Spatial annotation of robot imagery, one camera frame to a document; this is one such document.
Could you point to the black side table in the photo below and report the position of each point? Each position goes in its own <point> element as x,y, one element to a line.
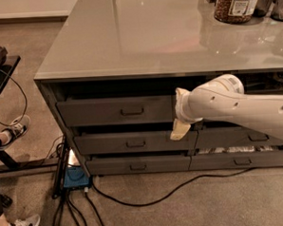
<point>7,69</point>

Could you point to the upper grey sneaker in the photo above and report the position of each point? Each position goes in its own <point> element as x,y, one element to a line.
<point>17,129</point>

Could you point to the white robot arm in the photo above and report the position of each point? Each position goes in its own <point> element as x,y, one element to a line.
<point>232,83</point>

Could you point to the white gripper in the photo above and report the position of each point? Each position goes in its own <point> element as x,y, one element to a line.
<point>181,107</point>

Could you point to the grey drawer cabinet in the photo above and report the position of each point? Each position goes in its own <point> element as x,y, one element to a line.
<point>143,48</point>

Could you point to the large jar of nuts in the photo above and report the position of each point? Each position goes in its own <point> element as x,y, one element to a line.
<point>234,11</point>

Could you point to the blue power box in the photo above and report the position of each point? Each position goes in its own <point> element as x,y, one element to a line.
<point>75,177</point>

